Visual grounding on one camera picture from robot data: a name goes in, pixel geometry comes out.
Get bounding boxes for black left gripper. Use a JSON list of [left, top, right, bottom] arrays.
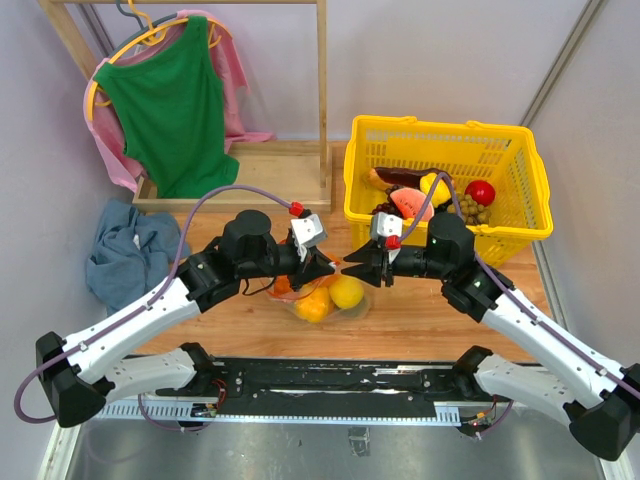
[[239, 242, 336, 292]]

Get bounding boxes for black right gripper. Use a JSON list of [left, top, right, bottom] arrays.
[[341, 239, 451, 287]]

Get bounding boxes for clear zip top bag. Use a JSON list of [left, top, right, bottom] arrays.
[[261, 255, 373, 324]]

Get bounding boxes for yellow toy lemon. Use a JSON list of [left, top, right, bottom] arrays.
[[329, 275, 364, 310]]

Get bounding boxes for yellow toy bell pepper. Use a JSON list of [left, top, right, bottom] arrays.
[[294, 286, 333, 323]]

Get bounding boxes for orange toy tangerine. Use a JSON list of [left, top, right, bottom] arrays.
[[273, 276, 293, 297]]

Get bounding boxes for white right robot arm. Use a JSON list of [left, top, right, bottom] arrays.
[[343, 213, 639, 461]]

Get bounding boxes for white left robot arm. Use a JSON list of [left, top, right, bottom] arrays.
[[36, 210, 335, 428]]

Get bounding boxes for green tank top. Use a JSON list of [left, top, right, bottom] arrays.
[[94, 16, 239, 198]]

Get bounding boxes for dark purple toy grapes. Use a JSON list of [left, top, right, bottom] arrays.
[[371, 201, 402, 218]]

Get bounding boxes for pink toy watermelon slice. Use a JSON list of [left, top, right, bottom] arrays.
[[390, 187, 426, 220]]

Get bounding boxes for dark red toy eggplant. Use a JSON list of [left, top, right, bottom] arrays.
[[364, 166, 443, 191]]

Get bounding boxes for wooden clothes rack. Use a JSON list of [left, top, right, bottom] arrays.
[[38, 1, 332, 213]]

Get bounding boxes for yellow toy fruit in basket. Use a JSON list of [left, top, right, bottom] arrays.
[[419, 173, 452, 209]]

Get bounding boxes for toy grape bunch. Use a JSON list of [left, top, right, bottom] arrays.
[[458, 194, 491, 226]]

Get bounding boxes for red toy apple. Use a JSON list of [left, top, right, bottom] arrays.
[[465, 180, 496, 207]]

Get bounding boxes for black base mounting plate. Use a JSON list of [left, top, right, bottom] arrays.
[[155, 355, 514, 420]]

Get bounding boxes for yellow plastic shopping basket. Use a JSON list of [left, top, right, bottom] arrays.
[[343, 115, 554, 267]]

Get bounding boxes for blue crumpled cloth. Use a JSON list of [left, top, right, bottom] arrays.
[[86, 199, 181, 315]]

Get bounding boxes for pink shirt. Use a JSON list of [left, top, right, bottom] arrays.
[[83, 10, 274, 191]]

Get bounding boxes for yellow clothes hanger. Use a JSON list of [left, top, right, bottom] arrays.
[[85, 1, 232, 122]]

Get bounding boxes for grey clothes hanger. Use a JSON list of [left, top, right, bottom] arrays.
[[115, 0, 176, 40]]

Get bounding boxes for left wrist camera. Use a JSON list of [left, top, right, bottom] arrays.
[[291, 214, 328, 260]]

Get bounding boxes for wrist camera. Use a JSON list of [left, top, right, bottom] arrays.
[[370, 212, 403, 264], [291, 214, 328, 260]]

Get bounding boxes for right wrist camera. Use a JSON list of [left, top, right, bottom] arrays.
[[370, 212, 403, 264]]

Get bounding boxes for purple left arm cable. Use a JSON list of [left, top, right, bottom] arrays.
[[13, 184, 306, 433]]

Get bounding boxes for white slotted cable duct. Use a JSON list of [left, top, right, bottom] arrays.
[[97, 398, 462, 427]]

